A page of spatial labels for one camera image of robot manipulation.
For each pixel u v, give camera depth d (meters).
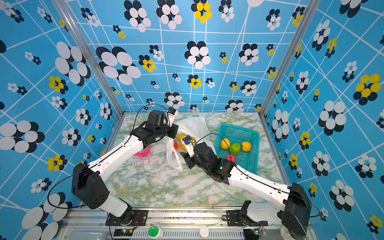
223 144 0.95
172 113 0.71
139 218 0.73
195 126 0.85
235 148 0.93
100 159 0.47
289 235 0.62
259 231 0.69
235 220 0.73
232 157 0.89
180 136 0.61
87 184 0.42
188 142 0.61
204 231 0.64
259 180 0.46
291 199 0.40
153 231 0.62
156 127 0.62
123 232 0.72
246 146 0.94
